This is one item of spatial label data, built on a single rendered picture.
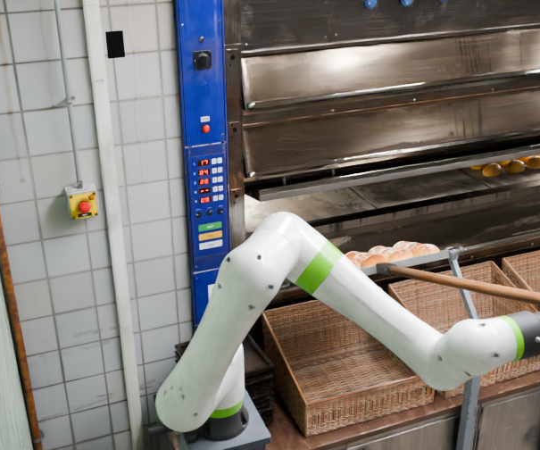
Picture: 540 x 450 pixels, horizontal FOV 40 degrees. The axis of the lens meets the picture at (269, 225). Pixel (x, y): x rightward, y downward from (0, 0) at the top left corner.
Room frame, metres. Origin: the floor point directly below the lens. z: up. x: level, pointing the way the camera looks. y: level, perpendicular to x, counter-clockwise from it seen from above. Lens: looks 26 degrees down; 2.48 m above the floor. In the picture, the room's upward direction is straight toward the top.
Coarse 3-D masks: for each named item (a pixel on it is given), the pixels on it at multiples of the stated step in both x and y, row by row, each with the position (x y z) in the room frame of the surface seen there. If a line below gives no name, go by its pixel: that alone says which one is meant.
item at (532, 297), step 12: (408, 276) 2.01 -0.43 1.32; (420, 276) 1.94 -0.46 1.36; (432, 276) 1.89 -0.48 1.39; (444, 276) 1.85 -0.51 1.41; (468, 288) 1.74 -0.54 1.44; (480, 288) 1.69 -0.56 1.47; (492, 288) 1.65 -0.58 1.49; (504, 288) 1.61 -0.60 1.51; (516, 288) 1.59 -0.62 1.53; (516, 300) 1.57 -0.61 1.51; (528, 300) 1.52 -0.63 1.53
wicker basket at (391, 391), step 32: (288, 320) 2.56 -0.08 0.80; (320, 320) 2.61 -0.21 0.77; (320, 352) 2.57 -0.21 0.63; (352, 352) 2.61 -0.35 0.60; (384, 352) 2.63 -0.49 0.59; (288, 384) 2.26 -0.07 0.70; (320, 384) 2.41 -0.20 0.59; (352, 384) 2.41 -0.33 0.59; (384, 384) 2.22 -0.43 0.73; (416, 384) 2.27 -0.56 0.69; (320, 416) 2.21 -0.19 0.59; (352, 416) 2.17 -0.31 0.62
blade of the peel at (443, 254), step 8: (416, 256) 2.25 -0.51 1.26; (424, 256) 2.26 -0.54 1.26; (432, 256) 2.27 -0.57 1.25; (440, 256) 2.28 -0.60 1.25; (448, 256) 2.29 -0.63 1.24; (400, 264) 2.22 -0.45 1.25; (408, 264) 2.23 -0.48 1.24; (416, 264) 2.24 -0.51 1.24; (368, 272) 2.17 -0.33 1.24; (376, 272) 2.18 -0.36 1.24; (288, 280) 2.23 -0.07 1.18
